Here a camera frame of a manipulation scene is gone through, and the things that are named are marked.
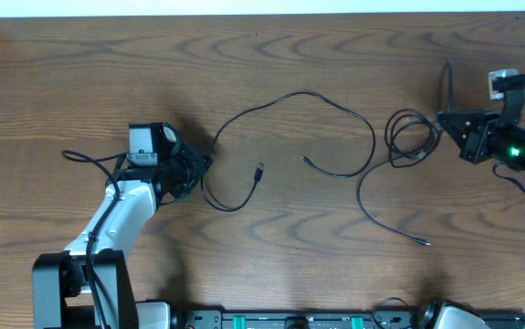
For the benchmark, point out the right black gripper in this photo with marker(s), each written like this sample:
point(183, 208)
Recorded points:
point(474, 138)

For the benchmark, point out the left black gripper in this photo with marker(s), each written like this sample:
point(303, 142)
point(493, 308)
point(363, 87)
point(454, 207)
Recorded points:
point(194, 163)

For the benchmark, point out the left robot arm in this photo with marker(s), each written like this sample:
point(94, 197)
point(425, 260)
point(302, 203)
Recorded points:
point(87, 285)

